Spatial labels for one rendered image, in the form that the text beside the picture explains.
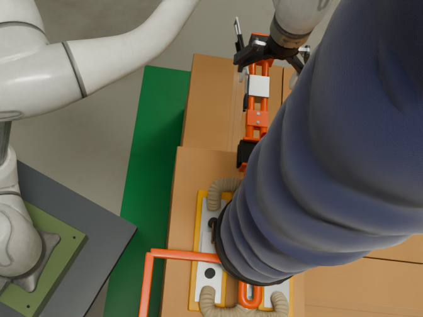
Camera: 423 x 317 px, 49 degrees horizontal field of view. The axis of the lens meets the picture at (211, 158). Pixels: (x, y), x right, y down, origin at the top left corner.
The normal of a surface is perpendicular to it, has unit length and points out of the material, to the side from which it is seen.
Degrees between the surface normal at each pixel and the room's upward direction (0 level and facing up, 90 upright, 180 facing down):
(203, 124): 0
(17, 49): 7
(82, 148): 0
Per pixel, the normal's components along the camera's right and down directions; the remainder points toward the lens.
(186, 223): 0.12, -0.34
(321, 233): -0.50, 0.66
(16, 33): 0.33, -0.47
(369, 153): -0.74, 0.53
